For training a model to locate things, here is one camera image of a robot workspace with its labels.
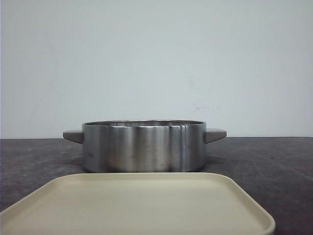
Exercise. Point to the stainless steel steamer pot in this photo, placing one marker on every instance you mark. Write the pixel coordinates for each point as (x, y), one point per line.
(144, 145)

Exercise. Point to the cream square plastic tray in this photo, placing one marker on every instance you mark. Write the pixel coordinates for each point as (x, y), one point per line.
(138, 204)

